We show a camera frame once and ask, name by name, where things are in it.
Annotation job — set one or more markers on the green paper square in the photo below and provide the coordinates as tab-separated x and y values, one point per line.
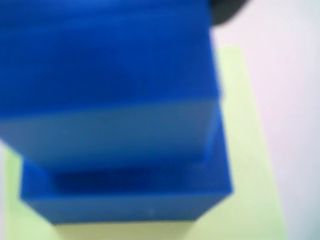
250	162

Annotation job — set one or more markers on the large blue cube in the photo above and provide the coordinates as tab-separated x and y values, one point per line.
125	207

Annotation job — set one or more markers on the medium blue cube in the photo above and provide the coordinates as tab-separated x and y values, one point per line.
100	75

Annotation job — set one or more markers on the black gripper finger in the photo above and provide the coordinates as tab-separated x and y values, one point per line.
225	11

